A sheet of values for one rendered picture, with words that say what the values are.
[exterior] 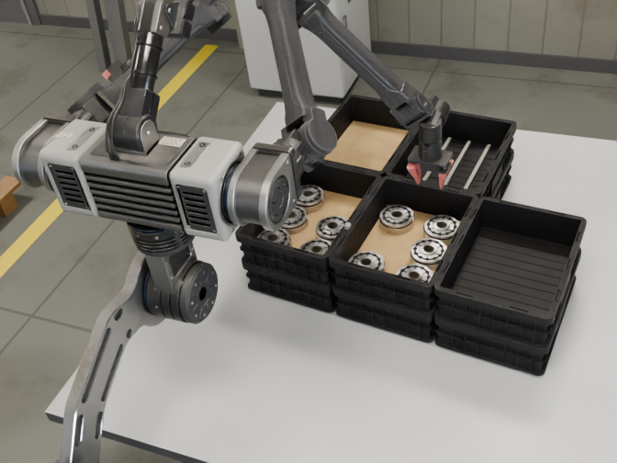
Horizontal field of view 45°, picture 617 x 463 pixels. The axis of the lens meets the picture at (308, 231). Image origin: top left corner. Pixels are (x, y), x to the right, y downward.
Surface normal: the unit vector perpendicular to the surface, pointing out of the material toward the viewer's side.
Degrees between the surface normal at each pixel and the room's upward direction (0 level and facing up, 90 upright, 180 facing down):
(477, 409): 0
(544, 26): 90
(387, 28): 90
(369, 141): 0
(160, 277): 90
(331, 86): 90
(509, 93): 0
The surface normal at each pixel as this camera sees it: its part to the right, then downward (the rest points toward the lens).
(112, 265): -0.11, -0.75
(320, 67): -0.37, 0.64
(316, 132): 0.63, -0.36
